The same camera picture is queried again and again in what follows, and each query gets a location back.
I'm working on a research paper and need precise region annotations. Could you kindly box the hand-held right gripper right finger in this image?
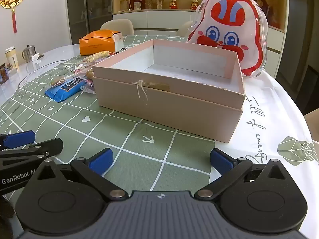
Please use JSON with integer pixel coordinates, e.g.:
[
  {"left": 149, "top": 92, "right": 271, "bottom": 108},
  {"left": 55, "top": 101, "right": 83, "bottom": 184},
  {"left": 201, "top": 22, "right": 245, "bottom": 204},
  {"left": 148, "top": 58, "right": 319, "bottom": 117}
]
[{"left": 194, "top": 149, "right": 291, "bottom": 201}]

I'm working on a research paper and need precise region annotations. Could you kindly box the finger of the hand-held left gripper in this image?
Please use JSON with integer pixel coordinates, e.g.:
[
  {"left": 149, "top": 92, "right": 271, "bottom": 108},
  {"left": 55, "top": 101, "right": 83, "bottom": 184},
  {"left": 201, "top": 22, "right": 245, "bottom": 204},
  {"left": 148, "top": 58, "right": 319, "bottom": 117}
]
[
  {"left": 0, "top": 130, "right": 36, "bottom": 150},
  {"left": 0, "top": 138, "right": 63, "bottom": 166}
]

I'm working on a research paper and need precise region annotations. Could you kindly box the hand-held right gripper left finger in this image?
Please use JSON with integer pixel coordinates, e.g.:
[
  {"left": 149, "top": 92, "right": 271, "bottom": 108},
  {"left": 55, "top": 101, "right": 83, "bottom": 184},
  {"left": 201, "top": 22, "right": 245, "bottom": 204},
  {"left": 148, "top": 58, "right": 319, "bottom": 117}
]
[{"left": 31, "top": 148, "right": 130, "bottom": 202}]

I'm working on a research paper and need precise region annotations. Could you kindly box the blue snack packet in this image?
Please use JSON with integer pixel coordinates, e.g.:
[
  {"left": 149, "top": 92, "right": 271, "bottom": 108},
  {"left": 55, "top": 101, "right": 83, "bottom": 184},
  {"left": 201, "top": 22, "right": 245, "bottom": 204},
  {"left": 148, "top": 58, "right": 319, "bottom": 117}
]
[{"left": 45, "top": 77, "right": 86, "bottom": 103}]

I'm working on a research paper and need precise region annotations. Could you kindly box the pink cardboard box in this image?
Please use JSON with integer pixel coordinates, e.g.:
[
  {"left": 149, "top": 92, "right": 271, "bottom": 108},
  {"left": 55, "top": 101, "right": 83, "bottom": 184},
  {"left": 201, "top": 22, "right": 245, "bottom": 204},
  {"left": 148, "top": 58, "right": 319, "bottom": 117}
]
[{"left": 93, "top": 39, "right": 246, "bottom": 143}]

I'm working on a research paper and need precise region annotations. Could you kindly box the long rice cracker packet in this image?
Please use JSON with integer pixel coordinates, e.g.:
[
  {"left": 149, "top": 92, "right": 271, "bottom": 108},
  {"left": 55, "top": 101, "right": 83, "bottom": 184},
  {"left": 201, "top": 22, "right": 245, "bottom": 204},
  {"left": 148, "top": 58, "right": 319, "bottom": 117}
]
[{"left": 83, "top": 50, "right": 111, "bottom": 64}]

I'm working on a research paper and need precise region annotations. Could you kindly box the dark jar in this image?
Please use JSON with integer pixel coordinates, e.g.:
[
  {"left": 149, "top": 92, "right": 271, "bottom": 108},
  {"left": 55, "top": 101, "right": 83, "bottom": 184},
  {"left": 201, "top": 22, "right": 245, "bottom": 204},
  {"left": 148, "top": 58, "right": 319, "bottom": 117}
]
[{"left": 0, "top": 63, "right": 9, "bottom": 84}]

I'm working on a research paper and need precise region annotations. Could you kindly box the glass turntable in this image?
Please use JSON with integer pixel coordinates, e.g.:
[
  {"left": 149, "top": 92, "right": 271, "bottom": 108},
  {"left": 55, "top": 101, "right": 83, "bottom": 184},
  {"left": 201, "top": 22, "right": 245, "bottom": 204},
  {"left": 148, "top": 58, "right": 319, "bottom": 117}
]
[{"left": 17, "top": 59, "right": 84, "bottom": 89}]

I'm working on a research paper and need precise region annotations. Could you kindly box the tall lidded jar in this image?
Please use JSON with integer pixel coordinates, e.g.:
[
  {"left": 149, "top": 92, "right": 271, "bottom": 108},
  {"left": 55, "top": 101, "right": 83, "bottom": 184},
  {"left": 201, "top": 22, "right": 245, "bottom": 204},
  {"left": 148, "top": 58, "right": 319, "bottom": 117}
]
[{"left": 5, "top": 46, "right": 20, "bottom": 74}]

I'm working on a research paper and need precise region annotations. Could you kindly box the beige dining chair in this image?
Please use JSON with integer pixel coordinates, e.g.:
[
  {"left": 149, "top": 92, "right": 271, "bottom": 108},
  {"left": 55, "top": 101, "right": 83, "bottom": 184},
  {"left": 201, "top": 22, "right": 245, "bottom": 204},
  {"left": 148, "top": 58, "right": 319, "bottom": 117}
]
[
  {"left": 176, "top": 21, "right": 195, "bottom": 37},
  {"left": 303, "top": 110, "right": 319, "bottom": 142},
  {"left": 100, "top": 19, "right": 135, "bottom": 36}
]

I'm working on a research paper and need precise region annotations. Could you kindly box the orange paper box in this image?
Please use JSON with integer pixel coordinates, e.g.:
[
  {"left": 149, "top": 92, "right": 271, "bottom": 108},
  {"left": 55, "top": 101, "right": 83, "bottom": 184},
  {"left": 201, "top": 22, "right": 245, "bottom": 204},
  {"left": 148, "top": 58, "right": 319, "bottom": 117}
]
[{"left": 79, "top": 29, "right": 124, "bottom": 56}]

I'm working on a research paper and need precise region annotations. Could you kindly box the rabbit-shaped clear bag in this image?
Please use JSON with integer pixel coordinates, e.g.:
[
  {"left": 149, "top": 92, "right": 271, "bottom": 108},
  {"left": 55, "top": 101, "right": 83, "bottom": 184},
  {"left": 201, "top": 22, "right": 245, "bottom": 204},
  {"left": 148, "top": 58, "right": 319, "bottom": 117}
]
[{"left": 187, "top": 0, "right": 269, "bottom": 80}]

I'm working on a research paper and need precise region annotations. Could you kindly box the glass-door cabinet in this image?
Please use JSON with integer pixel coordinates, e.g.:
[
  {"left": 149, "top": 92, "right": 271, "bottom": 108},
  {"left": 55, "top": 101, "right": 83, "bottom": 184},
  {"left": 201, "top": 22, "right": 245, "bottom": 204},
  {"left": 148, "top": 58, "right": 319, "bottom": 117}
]
[{"left": 66, "top": 0, "right": 114, "bottom": 45}]

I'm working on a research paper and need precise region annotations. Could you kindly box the wooden shelf sideboard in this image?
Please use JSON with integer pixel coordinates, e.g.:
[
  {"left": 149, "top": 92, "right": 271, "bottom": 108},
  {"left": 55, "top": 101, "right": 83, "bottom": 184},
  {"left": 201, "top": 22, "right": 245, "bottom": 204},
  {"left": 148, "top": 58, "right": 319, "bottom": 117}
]
[{"left": 111, "top": 0, "right": 286, "bottom": 53}]

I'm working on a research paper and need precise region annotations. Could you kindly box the red flower decoration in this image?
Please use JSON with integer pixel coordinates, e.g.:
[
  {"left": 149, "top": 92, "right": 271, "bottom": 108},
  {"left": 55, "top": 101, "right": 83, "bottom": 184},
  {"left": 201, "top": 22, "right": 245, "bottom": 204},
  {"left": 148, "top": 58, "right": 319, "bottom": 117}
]
[{"left": 245, "top": 0, "right": 272, "bottom": 18}]

